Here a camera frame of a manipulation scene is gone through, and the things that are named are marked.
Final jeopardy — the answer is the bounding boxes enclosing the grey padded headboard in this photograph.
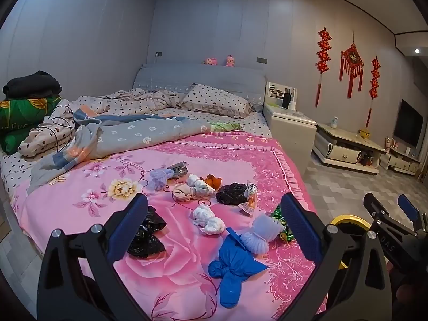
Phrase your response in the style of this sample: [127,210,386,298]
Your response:
[133,63,268,92]

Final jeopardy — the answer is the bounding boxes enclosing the beige heart print quilt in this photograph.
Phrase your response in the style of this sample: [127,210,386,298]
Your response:
[18,87,188,158]

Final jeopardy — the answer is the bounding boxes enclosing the red knot string decoration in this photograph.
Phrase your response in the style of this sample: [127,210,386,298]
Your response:
[364,55,382,128]
[314,27,333,108]

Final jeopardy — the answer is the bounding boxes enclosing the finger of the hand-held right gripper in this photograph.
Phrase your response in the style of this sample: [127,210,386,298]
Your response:
[397,194,428,238]
[363,192,420,258]

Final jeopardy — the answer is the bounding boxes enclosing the white tissue wad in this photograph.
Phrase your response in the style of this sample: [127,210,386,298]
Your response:
[192,205,225,235]

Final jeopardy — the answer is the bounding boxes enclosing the black cable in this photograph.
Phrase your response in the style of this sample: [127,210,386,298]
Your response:
[43,105,79,154]

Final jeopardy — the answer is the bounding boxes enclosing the yellow rimmed trash bin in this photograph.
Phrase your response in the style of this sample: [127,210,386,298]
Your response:
[329,215,372,270]

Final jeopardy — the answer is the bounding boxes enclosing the grey snack packet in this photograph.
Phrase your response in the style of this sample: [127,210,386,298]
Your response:
[166,162,188,177]

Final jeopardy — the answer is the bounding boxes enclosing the polka dot pillow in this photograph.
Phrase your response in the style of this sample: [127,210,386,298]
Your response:
[181,83,253,118]

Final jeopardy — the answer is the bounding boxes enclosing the white low tv cabinet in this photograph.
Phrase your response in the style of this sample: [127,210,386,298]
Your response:
[381,145,423,176]

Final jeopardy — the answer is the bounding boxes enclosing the cartoon print snack wrapper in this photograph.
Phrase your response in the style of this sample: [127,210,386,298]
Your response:
[240,181,259,216]

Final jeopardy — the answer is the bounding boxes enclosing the grey patterned quilt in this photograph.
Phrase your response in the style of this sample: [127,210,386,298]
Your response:
[28,105,244,194]

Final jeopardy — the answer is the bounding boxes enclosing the white cloth bundle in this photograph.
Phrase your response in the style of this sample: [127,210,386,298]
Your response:
[185,174,216,196]

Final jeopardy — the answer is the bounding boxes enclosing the small black plastic bag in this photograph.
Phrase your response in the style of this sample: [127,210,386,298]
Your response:
[216,183,250,205]

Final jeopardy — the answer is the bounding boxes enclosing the purple foam fruit net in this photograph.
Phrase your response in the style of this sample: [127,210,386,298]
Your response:
[148,167,176,192]

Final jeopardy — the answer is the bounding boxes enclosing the white bedside cabinet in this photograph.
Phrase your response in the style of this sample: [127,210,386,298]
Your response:
[262,80,318,174]

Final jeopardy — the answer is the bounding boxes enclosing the green leaf print bag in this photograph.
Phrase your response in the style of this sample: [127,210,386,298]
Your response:
[0,96,62,156]

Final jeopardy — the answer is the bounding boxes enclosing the pink floral bedsheet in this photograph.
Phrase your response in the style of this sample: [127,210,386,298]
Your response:
[15,130,330,321]

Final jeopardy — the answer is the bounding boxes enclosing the low white TV stand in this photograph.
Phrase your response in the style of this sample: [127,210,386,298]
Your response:
[312,123,387,175]

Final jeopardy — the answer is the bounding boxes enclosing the green candy wrapper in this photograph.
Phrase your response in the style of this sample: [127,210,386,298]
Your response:
[270,205,295,243]

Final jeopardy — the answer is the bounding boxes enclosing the blue plastic bag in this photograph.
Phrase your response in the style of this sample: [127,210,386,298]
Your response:
[208,227,270,309]

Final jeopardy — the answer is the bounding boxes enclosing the pale pink cloth bundle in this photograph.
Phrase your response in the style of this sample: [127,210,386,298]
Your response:
[172,184,198,203]

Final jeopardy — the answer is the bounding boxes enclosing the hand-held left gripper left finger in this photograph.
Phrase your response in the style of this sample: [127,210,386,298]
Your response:
[37,193,151,321]

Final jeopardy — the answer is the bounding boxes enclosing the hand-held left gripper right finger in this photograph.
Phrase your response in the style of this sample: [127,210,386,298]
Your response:
[279,193,392,321]

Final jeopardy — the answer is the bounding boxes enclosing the black folded cloth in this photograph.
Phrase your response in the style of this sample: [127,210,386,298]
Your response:
[3,70,63,100]

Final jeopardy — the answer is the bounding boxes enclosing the large black plastic bag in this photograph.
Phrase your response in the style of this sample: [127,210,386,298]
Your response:
[127,205,168,259]

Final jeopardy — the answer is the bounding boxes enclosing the red diamond knot decoration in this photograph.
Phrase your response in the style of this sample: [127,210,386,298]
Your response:
[339,32,365,97]

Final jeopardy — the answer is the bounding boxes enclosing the black flat television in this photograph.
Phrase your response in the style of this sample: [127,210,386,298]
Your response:
[393,99,425,149]

